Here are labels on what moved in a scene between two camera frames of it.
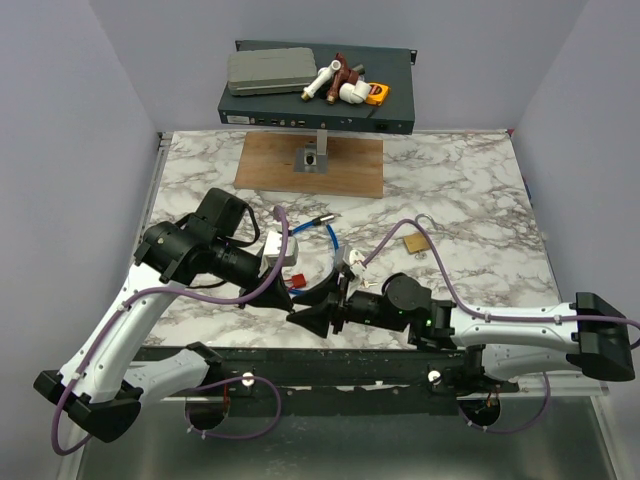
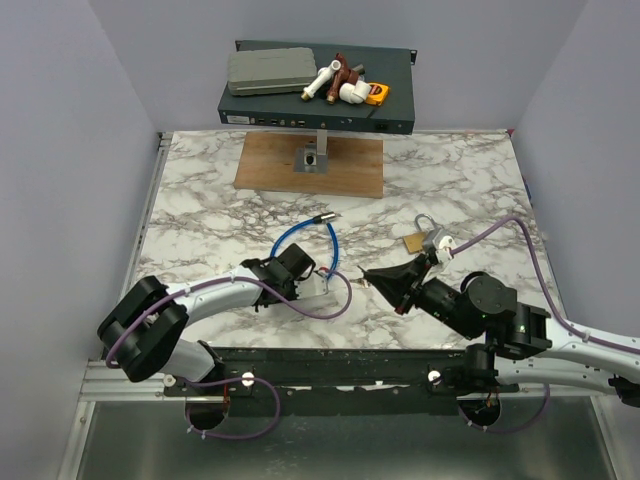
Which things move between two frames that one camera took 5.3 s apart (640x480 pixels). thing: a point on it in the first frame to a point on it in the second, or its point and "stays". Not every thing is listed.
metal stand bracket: x=313 y=158 stays
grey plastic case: x=271 y=71 stays
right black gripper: x=318 y=317 to x=396 y=282
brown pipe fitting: x=340 y=76 stays
